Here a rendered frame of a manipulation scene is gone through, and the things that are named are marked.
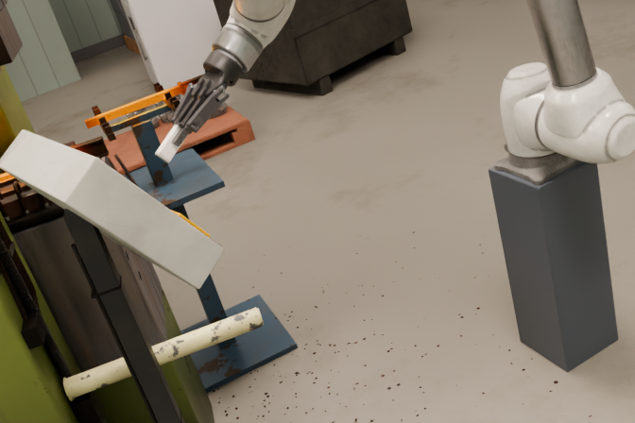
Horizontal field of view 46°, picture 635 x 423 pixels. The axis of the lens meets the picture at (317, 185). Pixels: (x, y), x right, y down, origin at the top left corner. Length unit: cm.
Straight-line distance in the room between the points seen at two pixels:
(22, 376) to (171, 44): 455
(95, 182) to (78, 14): 762
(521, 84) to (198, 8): 430
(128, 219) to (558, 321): 136
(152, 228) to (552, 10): 97
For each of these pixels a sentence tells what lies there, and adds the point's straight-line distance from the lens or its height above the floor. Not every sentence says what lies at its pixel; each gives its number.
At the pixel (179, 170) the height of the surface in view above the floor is 68.
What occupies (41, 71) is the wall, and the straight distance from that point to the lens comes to 777.
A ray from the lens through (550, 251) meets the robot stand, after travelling 207.
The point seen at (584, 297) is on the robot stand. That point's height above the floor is 21.
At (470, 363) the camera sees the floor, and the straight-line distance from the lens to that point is 239.
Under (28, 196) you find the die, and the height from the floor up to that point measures 98.
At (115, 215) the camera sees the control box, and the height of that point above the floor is 111.
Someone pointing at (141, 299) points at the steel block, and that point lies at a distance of 189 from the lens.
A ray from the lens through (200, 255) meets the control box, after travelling 125.
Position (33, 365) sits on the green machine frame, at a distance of 164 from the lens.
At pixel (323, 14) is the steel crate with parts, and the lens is 494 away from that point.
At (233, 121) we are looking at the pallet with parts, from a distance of 458.
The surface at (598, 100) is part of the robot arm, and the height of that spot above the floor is 85.
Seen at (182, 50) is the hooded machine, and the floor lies 32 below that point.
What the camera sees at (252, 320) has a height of 63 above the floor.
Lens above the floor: 153
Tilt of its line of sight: 24 degrees down
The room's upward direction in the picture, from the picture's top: 17 degrees counter-clockwise
